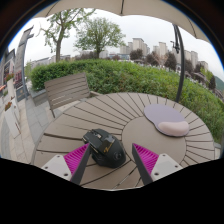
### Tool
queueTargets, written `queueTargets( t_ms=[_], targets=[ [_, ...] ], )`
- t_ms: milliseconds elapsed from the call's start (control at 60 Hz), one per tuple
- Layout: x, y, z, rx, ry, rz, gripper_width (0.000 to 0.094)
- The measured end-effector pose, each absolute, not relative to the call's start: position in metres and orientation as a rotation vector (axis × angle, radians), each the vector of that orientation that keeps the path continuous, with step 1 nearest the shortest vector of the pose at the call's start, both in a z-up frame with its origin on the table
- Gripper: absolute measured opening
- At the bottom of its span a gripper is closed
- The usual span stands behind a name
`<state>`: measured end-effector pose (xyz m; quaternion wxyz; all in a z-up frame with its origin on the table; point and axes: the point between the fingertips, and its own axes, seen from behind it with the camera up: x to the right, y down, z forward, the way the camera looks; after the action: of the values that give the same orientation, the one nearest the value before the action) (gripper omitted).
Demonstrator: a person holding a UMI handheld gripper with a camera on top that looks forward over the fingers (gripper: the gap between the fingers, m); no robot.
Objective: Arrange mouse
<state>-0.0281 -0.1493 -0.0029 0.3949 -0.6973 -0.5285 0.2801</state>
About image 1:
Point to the black curved umbrella pole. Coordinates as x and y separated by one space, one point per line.
181 66

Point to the lavender mouse pad with wrist rest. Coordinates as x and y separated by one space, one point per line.
163 116

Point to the white planter box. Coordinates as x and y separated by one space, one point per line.
11 121

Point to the round leafy tree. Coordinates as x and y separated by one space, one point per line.
98 33

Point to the beige umbrella canopy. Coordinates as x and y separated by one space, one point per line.
150 8

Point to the thin leaning tree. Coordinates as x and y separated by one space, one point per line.
58 43

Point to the group of apartment buildings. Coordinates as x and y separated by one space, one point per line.
138 44

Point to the grey slatted chair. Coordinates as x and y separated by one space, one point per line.
66 88

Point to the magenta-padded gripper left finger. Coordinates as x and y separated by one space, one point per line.
76 158

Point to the black computer mouse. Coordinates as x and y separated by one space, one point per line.
105 148

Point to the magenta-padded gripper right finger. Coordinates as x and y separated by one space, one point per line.
146 159

